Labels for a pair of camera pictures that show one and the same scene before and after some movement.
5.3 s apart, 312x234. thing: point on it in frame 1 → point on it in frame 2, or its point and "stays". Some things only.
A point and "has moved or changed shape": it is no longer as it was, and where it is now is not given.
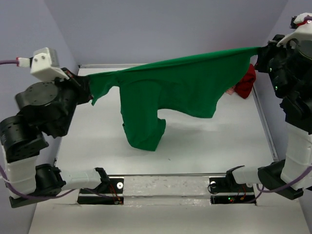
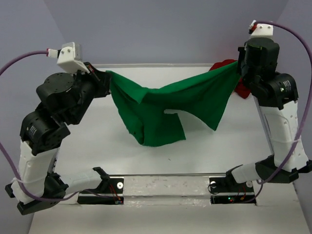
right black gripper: [269, 51] → [243, 49]
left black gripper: [82, 83] → [104, 77]
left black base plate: [111, 192] stays
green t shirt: [196, 86] has moved or changed shape
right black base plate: [224, 190] stays
